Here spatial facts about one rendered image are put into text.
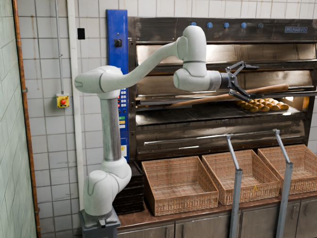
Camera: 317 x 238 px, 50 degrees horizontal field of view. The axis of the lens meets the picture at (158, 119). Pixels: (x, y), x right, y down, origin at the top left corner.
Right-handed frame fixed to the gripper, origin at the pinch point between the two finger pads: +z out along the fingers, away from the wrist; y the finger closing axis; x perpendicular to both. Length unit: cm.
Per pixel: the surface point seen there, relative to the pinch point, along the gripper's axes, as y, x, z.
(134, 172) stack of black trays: 21, -137, -38
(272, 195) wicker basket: 47, -140, 84
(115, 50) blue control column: -72, -106, -54
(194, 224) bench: 65, -140, 9
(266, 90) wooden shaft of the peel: 8.5, 9.7, -2.7
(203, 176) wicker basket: 25, -157, 28
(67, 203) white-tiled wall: 40, -182, -92
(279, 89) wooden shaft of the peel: 11.5, 18.2, -2.3
